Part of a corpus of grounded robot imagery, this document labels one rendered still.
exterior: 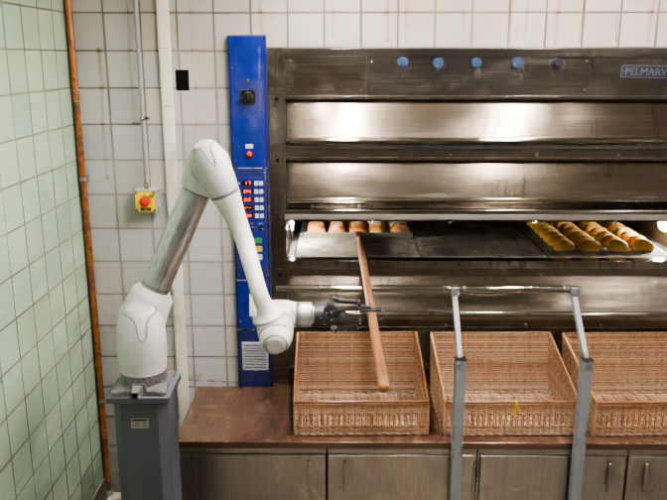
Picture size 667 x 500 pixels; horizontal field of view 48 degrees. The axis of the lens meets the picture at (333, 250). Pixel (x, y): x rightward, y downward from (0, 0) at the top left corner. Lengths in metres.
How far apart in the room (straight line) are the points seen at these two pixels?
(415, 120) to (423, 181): 0.26
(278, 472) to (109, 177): 1.46
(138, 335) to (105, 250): 1.08
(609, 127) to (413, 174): 0.86
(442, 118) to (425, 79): 0.18
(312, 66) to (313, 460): 1.63
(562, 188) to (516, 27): 0.72
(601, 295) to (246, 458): 1.73
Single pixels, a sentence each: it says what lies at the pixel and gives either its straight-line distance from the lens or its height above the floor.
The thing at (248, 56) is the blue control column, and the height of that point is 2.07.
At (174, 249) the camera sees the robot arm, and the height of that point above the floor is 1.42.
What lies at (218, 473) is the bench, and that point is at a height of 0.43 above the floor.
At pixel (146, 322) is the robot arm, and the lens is 2.51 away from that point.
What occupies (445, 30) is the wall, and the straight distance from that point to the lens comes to 3.30.
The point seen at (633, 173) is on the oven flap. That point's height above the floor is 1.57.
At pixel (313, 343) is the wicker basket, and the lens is 3.46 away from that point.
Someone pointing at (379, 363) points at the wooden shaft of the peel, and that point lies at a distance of 2.22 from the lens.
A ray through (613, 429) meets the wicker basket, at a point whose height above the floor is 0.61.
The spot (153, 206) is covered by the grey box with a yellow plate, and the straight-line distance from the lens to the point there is 3.36.
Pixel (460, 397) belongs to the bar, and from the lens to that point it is 2.99.
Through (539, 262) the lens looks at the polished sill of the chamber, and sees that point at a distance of 3.51.
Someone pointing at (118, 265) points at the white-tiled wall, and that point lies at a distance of 3.54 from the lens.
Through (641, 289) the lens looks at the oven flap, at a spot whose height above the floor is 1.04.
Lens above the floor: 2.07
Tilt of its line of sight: 15 degrees down
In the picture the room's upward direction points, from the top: straight up
